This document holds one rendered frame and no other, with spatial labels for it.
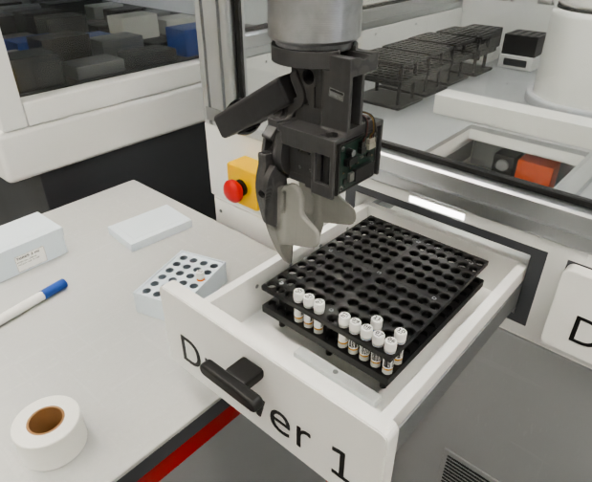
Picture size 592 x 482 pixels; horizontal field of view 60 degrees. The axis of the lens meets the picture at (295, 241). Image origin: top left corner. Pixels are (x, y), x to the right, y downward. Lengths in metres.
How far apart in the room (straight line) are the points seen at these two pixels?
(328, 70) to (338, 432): 0.29
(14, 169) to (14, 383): 0.55
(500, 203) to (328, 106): 0.30
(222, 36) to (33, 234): 0.45
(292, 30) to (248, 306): 0.35
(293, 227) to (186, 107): 0.92
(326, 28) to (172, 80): 0.95
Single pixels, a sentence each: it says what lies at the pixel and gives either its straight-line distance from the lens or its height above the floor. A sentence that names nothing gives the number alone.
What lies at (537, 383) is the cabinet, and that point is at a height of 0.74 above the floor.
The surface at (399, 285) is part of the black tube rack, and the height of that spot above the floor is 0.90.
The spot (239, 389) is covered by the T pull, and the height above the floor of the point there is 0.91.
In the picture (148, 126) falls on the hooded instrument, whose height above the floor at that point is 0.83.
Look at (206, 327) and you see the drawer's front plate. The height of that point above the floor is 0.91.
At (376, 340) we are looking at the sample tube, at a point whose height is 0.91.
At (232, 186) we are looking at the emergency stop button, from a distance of 0.85.
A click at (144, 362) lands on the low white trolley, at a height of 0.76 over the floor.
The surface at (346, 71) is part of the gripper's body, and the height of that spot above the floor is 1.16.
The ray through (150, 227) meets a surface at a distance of 0.99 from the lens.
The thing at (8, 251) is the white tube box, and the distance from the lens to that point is 0.94.
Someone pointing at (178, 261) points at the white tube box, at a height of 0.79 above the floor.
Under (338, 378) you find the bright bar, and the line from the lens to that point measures 0.56.
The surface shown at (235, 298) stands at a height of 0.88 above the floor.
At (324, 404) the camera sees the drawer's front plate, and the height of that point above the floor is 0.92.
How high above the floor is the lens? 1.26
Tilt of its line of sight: 32 degrees down
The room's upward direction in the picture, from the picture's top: straight up
